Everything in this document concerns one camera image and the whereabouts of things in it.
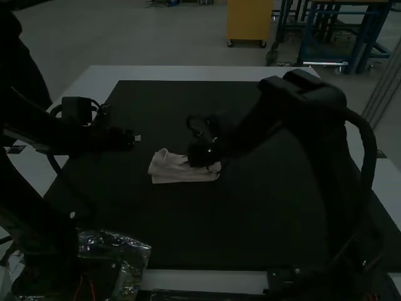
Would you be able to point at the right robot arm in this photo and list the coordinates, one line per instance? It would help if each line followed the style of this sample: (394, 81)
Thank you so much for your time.
(297, 141)

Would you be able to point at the yellow wheeled cabinet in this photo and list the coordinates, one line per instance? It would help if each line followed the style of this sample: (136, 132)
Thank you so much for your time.
(249, 20)

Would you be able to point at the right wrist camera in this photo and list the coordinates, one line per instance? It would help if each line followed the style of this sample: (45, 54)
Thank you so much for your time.
(202, 125)

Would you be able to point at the black mat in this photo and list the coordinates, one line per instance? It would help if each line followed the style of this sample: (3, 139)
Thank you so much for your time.
(188, 225)

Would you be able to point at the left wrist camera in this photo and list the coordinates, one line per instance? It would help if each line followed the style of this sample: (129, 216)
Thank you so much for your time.
(76, 108)

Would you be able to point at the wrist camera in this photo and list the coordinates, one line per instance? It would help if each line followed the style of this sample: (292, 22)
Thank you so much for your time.
(76, 108)
(202, 125)

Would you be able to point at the blue metal rack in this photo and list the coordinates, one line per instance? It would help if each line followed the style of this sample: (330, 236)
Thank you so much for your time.
(360, 34)

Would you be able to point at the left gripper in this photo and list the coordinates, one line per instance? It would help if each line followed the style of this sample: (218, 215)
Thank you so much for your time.
(119, 138)

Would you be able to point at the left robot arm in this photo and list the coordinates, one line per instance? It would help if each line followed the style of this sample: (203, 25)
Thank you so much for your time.
(34, 138)

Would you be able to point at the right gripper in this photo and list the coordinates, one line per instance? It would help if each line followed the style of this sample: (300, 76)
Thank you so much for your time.
(202, 153)

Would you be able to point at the silver foil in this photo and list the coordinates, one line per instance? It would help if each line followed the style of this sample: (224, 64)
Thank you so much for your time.
(125, 254)

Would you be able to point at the pale towel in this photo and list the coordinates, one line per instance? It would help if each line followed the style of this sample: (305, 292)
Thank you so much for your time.
(170, 171)

